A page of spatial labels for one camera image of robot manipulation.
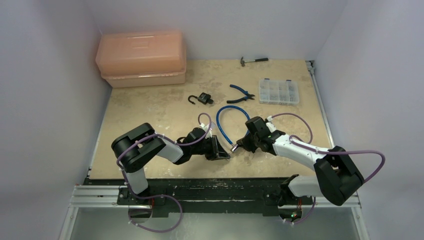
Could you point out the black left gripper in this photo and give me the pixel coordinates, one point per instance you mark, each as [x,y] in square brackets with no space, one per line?
[217,151]

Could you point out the black lock body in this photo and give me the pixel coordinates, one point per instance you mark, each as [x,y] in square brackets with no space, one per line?
[203,98]

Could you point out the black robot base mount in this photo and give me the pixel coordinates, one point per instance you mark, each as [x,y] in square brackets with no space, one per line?
[267,196]

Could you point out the blue cable lock loop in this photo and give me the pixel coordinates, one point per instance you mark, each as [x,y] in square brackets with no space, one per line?
[234,146]

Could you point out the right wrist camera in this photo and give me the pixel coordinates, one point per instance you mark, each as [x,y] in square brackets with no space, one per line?
[269,124]

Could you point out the aluminium frame rail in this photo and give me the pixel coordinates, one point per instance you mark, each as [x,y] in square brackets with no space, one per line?
[227,134]

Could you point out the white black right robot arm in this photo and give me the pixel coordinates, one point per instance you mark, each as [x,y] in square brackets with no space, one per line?
[336,178]

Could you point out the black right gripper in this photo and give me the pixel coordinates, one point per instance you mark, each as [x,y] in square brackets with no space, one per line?
[247,142]

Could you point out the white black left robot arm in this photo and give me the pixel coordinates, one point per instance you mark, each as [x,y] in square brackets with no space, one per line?
[134,149]

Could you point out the small black handled hammer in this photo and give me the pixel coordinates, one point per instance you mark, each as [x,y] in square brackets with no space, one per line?
[243,61]

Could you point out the clear plastic screw organizer box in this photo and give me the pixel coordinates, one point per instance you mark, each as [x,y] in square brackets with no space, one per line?
[278,92]

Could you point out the orange plastic toolbox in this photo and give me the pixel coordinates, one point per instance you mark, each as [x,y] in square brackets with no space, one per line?
[140,59]

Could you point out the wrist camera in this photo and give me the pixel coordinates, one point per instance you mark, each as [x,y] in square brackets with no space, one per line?
[206,127]
[269,124]

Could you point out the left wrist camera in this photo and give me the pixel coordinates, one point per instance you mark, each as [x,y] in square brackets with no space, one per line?
[206,127]

